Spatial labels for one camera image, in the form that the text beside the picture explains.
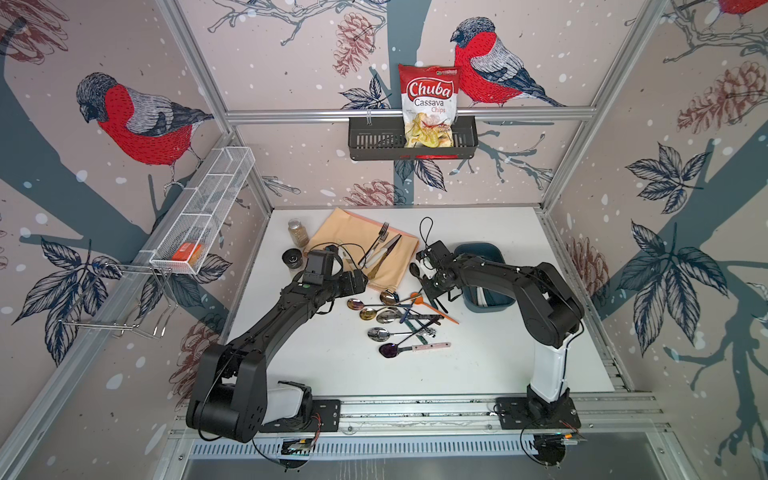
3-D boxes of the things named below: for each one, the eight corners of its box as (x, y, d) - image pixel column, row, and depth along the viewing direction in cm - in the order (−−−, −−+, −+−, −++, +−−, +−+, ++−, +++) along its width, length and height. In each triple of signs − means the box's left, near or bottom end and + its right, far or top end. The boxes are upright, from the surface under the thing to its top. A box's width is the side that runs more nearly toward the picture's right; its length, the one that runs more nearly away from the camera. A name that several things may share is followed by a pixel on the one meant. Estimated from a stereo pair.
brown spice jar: (298, 249, 108) (291, 233, 101) (291, 237, 112) (284, 222, 105) (310, 243, 110) (304, 227, 103) (303, 232, 114) (297, 216, 107)
